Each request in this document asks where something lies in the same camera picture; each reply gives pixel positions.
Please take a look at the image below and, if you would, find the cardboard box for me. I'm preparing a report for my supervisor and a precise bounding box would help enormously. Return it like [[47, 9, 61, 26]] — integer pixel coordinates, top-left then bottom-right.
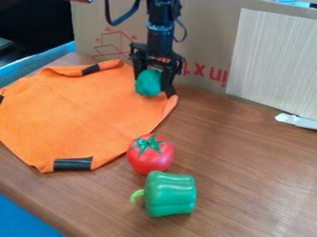
[[69, 0, 317, 94]]

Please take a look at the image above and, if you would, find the light wooden board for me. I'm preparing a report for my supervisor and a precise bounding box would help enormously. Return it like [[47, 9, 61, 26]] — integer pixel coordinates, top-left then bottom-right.
[[223, 7, 317, 122]]

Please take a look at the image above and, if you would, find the red toy tomato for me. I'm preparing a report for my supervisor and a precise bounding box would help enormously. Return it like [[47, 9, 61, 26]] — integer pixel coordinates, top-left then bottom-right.
[[124, 133, 176, 176]]

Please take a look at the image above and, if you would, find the blue-green toy figure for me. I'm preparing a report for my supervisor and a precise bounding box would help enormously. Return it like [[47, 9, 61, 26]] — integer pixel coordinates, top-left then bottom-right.
[[133, 69, 165, 98]]

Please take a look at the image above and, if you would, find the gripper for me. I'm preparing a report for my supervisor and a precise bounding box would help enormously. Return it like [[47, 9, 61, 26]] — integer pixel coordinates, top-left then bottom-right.
[[127, 29, 186, 98]]

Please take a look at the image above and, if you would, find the green toy pepper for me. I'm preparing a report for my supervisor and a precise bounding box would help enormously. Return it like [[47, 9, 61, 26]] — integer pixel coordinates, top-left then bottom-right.
[[128, 170, 198, 218]]

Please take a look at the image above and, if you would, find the orange cloth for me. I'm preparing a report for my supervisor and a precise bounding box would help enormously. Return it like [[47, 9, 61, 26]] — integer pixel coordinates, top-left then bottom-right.
[[0, 58, 180, 174]]

